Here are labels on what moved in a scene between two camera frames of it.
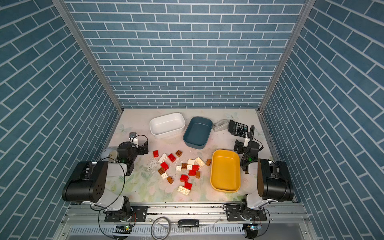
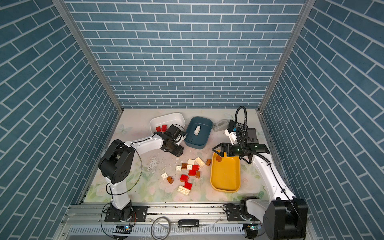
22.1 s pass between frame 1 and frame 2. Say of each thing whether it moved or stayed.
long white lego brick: moved
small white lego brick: stayed
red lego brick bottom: stayed
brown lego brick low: stayed
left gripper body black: moved
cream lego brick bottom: stayed
